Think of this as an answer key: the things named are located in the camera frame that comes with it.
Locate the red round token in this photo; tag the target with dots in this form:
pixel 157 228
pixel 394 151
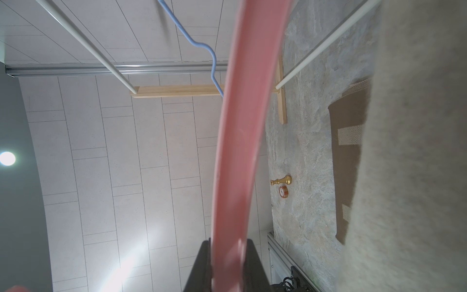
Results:
pixel 283 192

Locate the brown plaid scarf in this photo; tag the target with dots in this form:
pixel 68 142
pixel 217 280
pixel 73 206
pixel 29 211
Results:
pixel 347 118

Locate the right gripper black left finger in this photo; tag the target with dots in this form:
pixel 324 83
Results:
pixel 200 277

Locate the cream beige scarf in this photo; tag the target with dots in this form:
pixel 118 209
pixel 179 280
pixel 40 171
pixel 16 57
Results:
pixel 408 222

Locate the pink plastic hanger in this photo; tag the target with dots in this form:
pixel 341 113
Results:
pixel 250 76

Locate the gold chess piece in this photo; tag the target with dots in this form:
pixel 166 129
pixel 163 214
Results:
pixel 287 180

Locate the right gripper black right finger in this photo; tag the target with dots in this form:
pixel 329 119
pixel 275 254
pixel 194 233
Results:
pixel 254 276

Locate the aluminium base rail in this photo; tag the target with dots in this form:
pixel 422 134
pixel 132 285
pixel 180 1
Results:
pixel 285 274

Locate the wooden clothes rack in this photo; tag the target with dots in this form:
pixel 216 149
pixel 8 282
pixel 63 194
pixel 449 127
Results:
pixel 179 68

